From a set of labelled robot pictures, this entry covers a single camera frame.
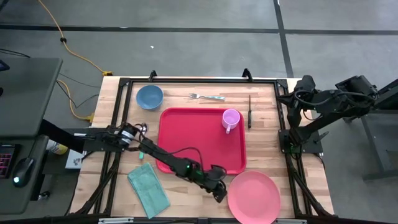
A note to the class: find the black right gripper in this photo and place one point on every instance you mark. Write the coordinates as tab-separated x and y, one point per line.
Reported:
306	91

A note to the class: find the yellow and white bottle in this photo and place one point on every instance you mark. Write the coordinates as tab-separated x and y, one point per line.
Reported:
57	148

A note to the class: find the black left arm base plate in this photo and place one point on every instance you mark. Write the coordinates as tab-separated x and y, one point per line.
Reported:
93	146

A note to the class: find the teal cloth napkin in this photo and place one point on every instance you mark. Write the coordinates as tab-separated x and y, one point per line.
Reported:
149	189

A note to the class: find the silver metal bracket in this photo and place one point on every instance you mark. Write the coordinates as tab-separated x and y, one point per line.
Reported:
115	220
290	221

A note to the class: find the black computer mouse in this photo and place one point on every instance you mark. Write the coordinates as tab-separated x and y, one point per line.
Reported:
23	169

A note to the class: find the dark metal stand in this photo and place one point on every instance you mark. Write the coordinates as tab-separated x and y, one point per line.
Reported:
373	140

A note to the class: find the red plastic tray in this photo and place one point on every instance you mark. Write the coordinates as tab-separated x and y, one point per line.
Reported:
192	133

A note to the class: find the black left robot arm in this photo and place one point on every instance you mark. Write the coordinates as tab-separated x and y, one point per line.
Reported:
168	158

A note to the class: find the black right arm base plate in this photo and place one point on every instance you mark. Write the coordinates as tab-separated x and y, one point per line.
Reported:
311	146

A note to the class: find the black table knife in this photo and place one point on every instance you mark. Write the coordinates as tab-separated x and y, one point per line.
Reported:
249	118

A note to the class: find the pink plastic plate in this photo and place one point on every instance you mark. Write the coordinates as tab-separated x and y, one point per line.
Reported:
253	197

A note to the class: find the black support beam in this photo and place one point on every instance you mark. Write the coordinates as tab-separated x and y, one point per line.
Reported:
59	133

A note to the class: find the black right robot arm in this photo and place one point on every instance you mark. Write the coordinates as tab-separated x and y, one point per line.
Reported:
342	102

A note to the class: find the black aluminium table frame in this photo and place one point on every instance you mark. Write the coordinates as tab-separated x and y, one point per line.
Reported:
202	81

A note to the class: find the small white box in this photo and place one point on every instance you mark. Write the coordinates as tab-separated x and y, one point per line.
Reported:
73	160

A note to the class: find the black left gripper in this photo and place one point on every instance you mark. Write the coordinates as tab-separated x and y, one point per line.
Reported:
216	177

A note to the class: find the grey desk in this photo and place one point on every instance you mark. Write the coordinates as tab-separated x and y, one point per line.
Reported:
28	93

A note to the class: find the blue plastic bowl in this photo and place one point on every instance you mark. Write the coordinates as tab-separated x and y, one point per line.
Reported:
149	97

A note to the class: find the pink plastic mug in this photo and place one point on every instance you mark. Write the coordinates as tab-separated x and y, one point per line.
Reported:
230	118

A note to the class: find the desk caster wheel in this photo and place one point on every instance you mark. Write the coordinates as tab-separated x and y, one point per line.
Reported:
43	196

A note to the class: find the backlit black keyboard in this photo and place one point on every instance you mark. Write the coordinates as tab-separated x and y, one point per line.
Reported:
6	161

